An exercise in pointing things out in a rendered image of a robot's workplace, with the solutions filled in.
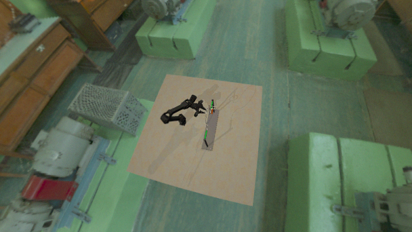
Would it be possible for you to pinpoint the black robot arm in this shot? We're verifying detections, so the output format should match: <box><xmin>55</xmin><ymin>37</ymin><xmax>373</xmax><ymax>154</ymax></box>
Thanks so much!
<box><xmin>161</xmin><ymin>95</ymin><xmax>202</xmax><ymax>126</ymax></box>

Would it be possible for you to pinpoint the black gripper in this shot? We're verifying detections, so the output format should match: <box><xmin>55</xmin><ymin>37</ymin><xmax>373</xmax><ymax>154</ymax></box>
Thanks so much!
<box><xmin>192</xmin><ymin>103</ymin><xmax>206</xmax><ymax>117</ymax></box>

